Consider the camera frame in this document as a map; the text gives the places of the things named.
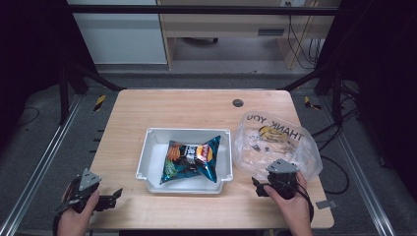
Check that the black metal stand leg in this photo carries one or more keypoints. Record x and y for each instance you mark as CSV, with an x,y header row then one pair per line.
x,y
336,95
64,98

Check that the black horizontal bar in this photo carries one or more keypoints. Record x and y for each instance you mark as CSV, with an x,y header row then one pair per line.
x,y
196,10

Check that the person's left hand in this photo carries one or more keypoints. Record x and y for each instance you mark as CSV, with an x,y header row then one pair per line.
x,y
73,224

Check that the grey table grommet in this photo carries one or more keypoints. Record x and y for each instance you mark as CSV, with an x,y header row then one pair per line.
x,y
238,103

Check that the white plastic bin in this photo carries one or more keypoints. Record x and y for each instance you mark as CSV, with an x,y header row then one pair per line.
x,y
157,170

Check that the person's right hand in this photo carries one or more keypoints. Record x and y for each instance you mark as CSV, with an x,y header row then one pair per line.
x,y
296,213

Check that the black yellow floor tape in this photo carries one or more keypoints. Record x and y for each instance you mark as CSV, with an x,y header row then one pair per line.
x,y
99,102
309,103

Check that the clear plastic bag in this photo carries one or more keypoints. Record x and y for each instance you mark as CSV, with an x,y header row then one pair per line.
x,y
259,144

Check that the white cabinet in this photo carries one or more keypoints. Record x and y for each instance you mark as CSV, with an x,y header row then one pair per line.
x,y
121,39

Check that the dark curtain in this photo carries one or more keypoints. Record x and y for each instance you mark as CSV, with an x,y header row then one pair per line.
x,y
29,49
383,65

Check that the aluminium floor rail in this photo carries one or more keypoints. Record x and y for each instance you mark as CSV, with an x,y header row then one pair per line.
x,y
357,167
42,164

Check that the grey flat tag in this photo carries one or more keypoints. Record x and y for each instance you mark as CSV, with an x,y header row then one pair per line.
x,y
326,204

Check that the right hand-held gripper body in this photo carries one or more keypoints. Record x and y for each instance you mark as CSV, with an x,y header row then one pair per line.
x,y
282,167

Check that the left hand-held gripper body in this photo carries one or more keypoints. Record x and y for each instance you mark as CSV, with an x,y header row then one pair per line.
x,y
88,179

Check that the blue chip packet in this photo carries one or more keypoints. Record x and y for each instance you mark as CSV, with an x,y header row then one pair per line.
x,y
190,159

